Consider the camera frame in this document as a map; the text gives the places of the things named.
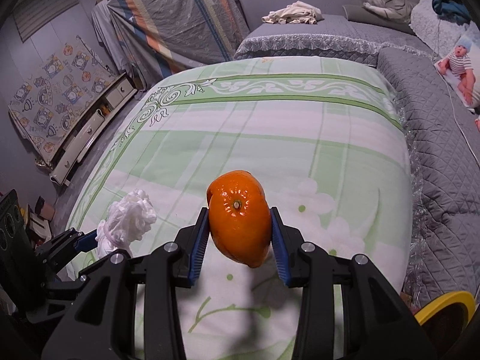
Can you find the grey window blind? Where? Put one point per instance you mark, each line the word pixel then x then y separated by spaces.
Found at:
pixel 45 7

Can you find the grey hanging cloth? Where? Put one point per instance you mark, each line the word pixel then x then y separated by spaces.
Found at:
pixel 107 33

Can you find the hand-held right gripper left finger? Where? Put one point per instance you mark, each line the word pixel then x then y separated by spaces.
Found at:
pixel 198 247

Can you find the grey lace-trimmed bedspread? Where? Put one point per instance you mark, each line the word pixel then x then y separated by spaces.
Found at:
pixel 318 33

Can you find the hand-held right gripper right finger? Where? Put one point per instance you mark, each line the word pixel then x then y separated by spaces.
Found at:
pixel 279 247

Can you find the yellow round bin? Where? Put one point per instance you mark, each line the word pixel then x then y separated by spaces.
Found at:
pixel 446 302

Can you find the white TV cabinet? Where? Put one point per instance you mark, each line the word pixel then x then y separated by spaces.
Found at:
pixel 90 127

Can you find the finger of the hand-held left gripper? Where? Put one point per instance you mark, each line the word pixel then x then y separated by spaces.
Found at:
pixel 88 240
pixel 67 284

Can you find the baby print pillow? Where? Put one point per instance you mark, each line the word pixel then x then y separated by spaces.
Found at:
pixel 477 123
pixel 461 67

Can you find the white embossed cover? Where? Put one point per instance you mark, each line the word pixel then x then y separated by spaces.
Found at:
pixel 427 22

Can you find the beige crumpled clothes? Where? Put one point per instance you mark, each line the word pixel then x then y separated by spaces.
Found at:
pixel 292 13

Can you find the grey quilted bedspread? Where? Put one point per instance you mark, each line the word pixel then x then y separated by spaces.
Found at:
pixel 438 157

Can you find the green floral quilt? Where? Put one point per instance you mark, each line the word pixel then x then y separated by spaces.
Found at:
pixel 262 138

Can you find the cartoon printed cloth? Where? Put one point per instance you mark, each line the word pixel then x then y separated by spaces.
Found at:
pixel 56 93

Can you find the grey bolster pillow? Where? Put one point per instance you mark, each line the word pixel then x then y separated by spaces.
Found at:
pixel 360 15

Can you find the orange tangerine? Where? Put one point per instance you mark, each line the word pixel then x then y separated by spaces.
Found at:
pixel 236 225

